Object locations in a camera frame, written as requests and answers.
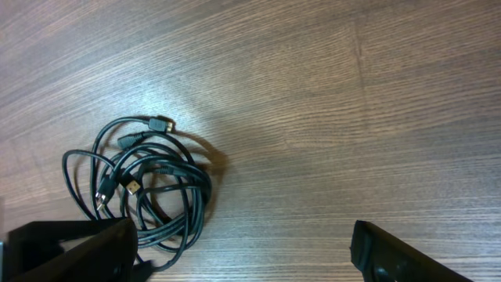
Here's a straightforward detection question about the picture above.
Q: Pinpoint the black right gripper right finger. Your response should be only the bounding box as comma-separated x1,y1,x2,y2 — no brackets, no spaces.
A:
350,220,471,282

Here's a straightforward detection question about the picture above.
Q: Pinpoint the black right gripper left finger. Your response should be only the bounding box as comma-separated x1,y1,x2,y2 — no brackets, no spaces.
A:
7,218,138,282

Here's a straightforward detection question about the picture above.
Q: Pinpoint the black power cable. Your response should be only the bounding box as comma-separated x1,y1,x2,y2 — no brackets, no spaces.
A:
61,131,214,273

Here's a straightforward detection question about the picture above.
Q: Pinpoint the black USB cable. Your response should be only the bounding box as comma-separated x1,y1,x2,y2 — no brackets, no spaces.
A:
89,115,208,251

